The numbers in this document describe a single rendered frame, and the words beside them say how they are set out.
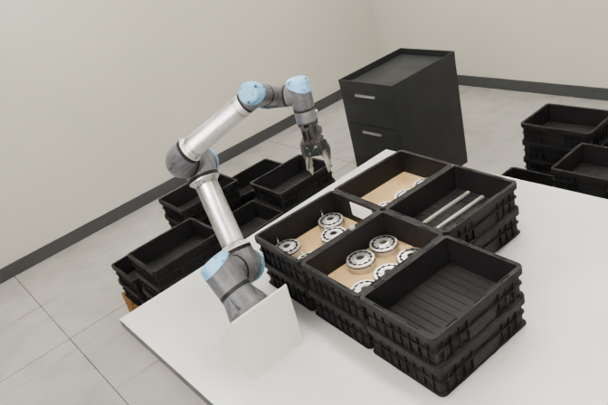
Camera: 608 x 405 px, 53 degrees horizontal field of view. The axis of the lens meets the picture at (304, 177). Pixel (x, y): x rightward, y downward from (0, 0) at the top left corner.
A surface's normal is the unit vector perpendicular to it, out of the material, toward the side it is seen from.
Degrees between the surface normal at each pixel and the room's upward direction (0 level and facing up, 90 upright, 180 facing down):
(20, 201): 90
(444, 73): 90
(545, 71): 90
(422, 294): 0
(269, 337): 90
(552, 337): 0
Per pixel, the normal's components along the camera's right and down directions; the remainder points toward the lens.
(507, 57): -0.73, 0.44
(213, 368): -0.22, -0.87
